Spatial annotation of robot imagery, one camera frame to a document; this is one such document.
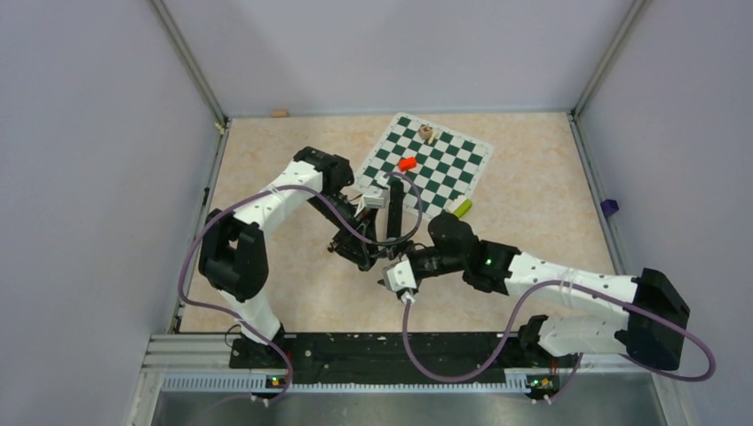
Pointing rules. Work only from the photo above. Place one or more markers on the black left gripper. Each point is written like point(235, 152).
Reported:
point(354, 248)

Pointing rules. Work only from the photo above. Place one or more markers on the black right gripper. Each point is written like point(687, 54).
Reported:
point(409, 251)

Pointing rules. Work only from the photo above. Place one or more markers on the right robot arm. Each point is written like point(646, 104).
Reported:
point(641, 317)

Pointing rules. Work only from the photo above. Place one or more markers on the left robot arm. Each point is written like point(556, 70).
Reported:
point(233, 256)

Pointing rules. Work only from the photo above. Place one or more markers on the white and green toy brick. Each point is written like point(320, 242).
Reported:
point(459, 207)

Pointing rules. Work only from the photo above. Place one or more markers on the green white chessboard mat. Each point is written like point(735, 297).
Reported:
point(450, 168)

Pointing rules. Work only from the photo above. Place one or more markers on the red toy brick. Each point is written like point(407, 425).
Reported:
point(407, 163)

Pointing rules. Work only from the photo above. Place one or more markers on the wooden letter cube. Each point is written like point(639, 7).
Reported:
point(425, 132)

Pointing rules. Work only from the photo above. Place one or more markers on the purple object outside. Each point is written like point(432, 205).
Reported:
point(609, 207)

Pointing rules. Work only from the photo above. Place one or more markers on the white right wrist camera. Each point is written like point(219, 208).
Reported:
point(399, 279)

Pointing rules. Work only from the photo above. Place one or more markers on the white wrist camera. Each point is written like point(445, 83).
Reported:
point(374, 198)
point(399, 279)

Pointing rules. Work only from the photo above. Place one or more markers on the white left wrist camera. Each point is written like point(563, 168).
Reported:
point(374, 198)

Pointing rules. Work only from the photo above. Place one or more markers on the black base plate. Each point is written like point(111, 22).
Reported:
point(334, 358)

